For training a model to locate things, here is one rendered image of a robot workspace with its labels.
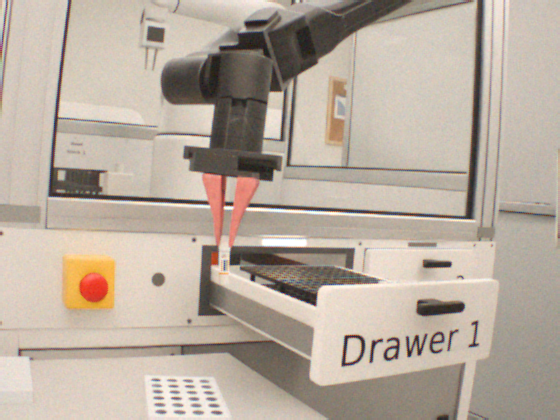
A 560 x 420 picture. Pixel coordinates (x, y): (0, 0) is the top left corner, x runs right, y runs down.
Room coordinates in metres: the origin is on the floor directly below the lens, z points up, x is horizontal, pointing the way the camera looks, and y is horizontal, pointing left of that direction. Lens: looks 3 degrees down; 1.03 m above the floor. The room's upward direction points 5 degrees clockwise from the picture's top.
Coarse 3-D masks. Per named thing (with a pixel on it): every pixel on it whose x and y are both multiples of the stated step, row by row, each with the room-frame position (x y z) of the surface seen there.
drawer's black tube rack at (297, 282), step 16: (256, 272) 0.86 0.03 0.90; (272, 272) 0.87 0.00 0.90; (288, 272) 0.89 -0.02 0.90; (304, 272) 0.90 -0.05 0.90; (320, 272) 0.91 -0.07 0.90; (336, 272) 0.92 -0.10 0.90; (352, 272) 0.94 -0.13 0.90; (272, 288) 0.90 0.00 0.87; (288, 288) 0.78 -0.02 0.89; (304, 288) 0.76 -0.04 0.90
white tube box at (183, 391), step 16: (144, 384) 0.64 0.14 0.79; (160, 384) 0.62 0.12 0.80; (176, 384) 0.63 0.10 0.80; (192, 384) 0.63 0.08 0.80; (208, 384) 0.64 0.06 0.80; (144, 400) 0.63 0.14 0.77; (160, 400) 0.57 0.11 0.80; (176, 400) 0.59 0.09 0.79; (192, 400) 0.59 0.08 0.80; (208, 400) 0.60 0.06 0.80; (144, 416) 0.60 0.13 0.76; (160, 416) 0.53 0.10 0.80; (176, 416) 0.54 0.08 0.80; (192, 416) 0.54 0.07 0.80; (208, 416) 0.54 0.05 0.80; (224, 416) 0.55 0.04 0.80
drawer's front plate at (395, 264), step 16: (368, 256) 1.04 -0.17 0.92; (384, 256) 1.06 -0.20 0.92; (400, 256) 1.08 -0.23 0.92; (416, 256) 1.10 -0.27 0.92; (432, 256) 1.12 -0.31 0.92; (448, 256) 1.14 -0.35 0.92; (464, 256) 1.17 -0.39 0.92; (368, 272) 1.04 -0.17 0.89; (384, 272) 1.06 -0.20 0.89; (400, 272) 1.08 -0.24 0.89; (416, 272) 1.10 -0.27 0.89; (432, 272) 1.12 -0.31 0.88; (448, 272) 1.14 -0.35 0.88; (464, 272) 1.17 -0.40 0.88
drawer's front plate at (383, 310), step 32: (320, 288) 0.62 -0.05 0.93; (352, 288) 0.62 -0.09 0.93; (384, 288) 0.64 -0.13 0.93; (416, 288) 0.67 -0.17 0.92; (448, 288) 0.70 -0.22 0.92; (480, 288) 0.73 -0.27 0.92; (320, 320) 0.61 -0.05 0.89; (352, 320) 0.62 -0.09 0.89; (384, 320) 0.65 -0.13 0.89; (416, 320) 0.67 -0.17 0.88; (448, 320) 0.70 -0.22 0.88; (480, 320) 0.73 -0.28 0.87; (320, 352) 0.61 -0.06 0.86; (352, 352) 0.63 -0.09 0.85; (416, 352) 0.68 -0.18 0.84; (448, 352) 0.71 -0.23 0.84; (480, 352) 0.74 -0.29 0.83; (320, 384) 0.61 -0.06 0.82
